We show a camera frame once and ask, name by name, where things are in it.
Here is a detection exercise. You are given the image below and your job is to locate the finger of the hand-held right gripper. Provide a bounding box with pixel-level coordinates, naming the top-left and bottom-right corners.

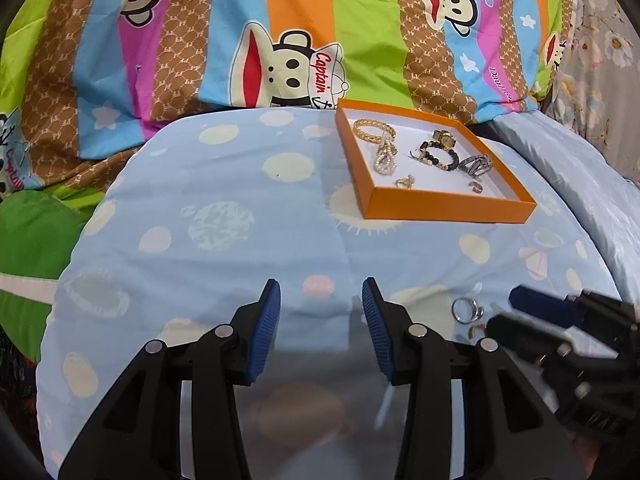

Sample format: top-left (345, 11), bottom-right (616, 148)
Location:
top-left (485, 312), bottom-right (577, 367)
top-left (508, 284), bottom-right (583, 330)

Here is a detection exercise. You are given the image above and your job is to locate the black bead bracelet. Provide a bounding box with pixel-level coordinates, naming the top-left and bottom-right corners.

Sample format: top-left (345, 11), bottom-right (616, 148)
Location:
top-left (409, 140), bottom-right (461, 172)

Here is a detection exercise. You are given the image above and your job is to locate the pearl bracelet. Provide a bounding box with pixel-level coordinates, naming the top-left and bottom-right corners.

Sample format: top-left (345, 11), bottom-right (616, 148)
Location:
top-left (372, 137), bottom-right (401, 177)

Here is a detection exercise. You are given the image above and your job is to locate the gold braided bangle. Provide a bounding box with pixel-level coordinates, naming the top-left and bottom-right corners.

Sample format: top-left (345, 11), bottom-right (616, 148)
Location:
top-left (352, 117), bottom-right (399, 145)

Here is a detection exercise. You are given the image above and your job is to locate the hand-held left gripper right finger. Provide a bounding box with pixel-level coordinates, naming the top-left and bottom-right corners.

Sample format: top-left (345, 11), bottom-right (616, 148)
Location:
top-left (361, 277), bottom-right (587, 480)

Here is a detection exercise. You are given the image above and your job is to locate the striped cartoon printed blanket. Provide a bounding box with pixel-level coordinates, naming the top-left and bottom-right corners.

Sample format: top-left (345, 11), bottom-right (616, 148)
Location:
top-left (0, 0), bottom-right (582, 202)

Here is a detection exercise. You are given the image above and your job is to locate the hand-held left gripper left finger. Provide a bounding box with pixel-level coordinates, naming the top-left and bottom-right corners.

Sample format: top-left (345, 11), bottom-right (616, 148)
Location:
top-left (57, 278), bottom-right (282, 480)

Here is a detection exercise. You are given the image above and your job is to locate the plain light blue quilt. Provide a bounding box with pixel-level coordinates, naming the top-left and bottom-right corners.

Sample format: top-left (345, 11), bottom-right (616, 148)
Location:
top-left (486, 110), bottom-right (640, 307)

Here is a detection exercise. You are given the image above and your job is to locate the orange shallow box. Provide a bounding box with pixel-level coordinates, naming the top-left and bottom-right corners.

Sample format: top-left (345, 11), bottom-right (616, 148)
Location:
top-left (334, 98), bottom-right (539, 224)

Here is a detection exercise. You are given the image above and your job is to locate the light blue planet pillow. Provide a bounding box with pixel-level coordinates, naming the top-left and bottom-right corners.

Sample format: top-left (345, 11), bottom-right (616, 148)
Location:
top-left (35, 107), bottom-right (627, 480)

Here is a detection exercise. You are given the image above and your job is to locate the grey floral cloth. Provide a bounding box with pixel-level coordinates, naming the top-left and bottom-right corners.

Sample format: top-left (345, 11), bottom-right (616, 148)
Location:
top-left (539, 0), bottom-right (640, 182)

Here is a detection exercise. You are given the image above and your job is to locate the green cloth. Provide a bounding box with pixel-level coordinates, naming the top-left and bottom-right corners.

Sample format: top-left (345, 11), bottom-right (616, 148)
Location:
top-left (0, 192), bottom-right (89, 362)

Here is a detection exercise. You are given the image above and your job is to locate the silver wide ring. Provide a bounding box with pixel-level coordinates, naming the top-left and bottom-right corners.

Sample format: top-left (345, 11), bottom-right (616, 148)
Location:
top-left (458, 152), bottom-right (495, 181)

